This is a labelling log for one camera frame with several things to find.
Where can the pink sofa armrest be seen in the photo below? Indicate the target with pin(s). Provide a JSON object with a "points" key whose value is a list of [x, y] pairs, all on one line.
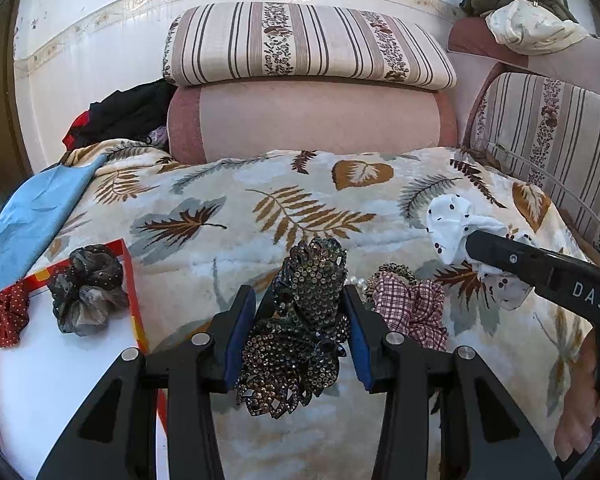
{"points": [[580, 60]]}

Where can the rhinestone butterfly hair clip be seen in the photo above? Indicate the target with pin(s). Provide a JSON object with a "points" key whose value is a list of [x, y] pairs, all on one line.
{"points": [[300, 310]]}

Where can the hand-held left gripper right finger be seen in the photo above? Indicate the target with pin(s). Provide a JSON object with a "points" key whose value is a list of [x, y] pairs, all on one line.
{"points": [[358, 345]]}

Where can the pink sofa backrest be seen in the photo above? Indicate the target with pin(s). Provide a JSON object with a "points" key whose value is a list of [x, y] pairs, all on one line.
{"points": [[305, 120]]}

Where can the grey sheer scrunchie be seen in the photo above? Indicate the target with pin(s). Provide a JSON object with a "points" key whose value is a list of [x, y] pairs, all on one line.
{"points": [[85, 295]]}

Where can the lavender cloth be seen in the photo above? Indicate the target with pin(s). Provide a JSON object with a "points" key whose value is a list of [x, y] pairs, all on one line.
{"points": [[160, 137]]}

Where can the cream cloth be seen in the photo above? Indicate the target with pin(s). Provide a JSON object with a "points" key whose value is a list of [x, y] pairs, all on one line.
{"points": [[530, 27]]}

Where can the brown wooden glass door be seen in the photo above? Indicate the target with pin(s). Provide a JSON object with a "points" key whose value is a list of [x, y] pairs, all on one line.
{"points": [[0, 110]]}

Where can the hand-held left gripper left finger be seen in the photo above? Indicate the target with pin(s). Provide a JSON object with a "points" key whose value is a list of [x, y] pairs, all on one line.
{"points": [[242, 332]]}

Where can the red plaid scrunchie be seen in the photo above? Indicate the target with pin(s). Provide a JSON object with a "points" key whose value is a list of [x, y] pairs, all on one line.
{"points": [[415, 310]]}

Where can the black cloth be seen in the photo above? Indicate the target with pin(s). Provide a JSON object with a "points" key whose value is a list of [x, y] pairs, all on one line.
{"points": [[130, 110]]}

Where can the person's right hand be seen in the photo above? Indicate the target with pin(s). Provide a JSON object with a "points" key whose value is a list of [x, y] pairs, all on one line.
{"points": [[577, 400]]}

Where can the striped floral cushion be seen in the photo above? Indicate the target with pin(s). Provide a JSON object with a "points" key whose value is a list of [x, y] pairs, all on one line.
{"points": [[545, 135], [305, 45]]}

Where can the blue cloth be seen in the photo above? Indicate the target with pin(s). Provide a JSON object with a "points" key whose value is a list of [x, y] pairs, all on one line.
{"points": [[30, 220]]}

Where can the white polka dot scrunchie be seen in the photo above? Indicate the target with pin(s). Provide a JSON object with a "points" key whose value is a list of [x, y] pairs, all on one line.
{"points": [[450, 220]]}

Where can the leaf print blanket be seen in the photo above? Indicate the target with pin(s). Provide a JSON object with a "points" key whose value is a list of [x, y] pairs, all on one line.
{"points": [[280, 185]]}

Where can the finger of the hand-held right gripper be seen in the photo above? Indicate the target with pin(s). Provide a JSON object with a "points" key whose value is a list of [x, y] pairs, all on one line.
{"points": [[510, 260]]}

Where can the red cardboard box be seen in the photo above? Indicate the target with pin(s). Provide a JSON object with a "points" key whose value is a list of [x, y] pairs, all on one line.
{"points": [[40, 385]]}

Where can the red cloth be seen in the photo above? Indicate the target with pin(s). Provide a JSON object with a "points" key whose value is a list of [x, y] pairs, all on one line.
{"points": [[75, 130]]}

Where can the red polka dot scrunchie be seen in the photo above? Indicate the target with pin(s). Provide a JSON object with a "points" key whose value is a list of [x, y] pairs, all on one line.
{"points": [[10, 315]]}

